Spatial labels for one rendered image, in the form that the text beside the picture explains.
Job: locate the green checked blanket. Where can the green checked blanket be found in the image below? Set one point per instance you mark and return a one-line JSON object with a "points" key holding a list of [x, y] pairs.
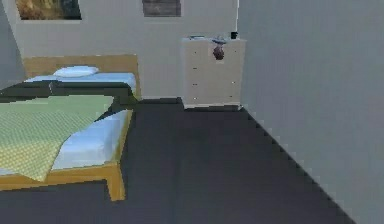
{"points": [[36, 130]]}

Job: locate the small black cup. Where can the small black cup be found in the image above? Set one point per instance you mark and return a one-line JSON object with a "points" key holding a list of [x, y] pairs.
{"points": [[234, 35]]}

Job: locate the framed brown landscape picture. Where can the framed brown landscape picture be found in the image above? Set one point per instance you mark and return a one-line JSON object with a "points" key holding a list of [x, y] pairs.
{"points": [[48, 9]]}

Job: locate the white chest of drawers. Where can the white chest of drawers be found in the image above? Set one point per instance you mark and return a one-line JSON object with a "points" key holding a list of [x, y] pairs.
{"points": [[206, 83]]}

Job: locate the wooden bed with blue mattress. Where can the wooden bed with blue mattress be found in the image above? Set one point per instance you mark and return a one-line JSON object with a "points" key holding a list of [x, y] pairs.
{"points": [[100, 140]]}

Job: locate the flat blue book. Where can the flat blue book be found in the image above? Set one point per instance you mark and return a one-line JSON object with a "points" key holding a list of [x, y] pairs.
{"points": [[197, 37]]}

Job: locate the white pillow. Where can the white pillow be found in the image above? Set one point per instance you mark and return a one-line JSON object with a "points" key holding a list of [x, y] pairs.
{"points": [[76, 71]]}

